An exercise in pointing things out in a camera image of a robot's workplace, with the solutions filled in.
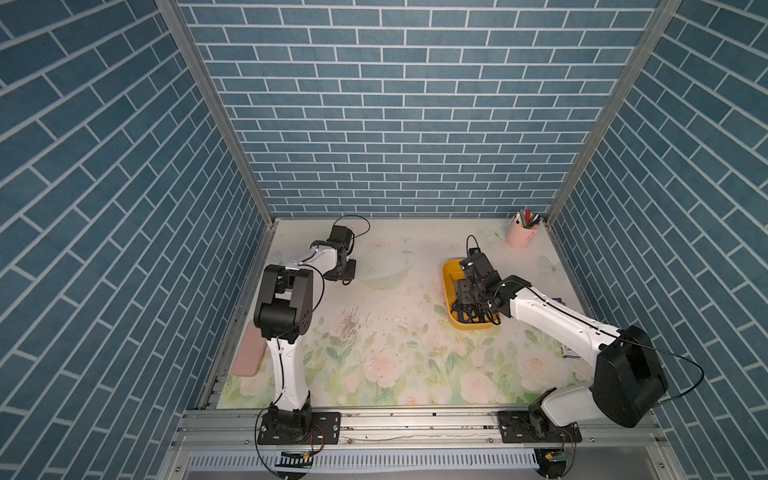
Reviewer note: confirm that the pencil box white blue red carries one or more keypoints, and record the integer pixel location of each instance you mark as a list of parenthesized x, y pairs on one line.
[(567, 348)]

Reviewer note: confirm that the pink pen holder cup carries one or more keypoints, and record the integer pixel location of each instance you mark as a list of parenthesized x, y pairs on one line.
[(522, 229)]

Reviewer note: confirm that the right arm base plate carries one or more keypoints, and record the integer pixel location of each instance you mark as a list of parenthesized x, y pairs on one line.
[(524, 426)]

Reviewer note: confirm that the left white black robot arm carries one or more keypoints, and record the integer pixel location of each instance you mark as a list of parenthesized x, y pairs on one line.
[(285, 304)]

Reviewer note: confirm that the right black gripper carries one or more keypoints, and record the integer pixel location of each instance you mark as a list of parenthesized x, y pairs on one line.
[(462, 295)]

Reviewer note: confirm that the yellow plastic storage box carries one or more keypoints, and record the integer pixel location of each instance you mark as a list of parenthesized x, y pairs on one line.
[(462, 316)]

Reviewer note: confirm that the floral table mat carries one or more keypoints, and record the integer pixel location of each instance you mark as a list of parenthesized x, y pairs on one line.
[(386, 338)]

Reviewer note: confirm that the aluminium front rail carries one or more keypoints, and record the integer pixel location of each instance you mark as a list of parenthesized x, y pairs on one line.
[(403, 428)]

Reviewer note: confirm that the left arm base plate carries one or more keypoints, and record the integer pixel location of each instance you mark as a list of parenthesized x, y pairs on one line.
[(279, 427)]

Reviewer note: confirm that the pink pencil case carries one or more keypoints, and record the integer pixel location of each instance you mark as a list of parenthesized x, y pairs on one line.
[(248, 358)]

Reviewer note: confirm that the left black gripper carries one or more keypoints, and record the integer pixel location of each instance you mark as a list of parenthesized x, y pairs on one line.
[(349, 274)]

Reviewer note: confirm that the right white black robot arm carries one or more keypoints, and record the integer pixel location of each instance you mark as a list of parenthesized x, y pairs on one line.
[(628, 379)]

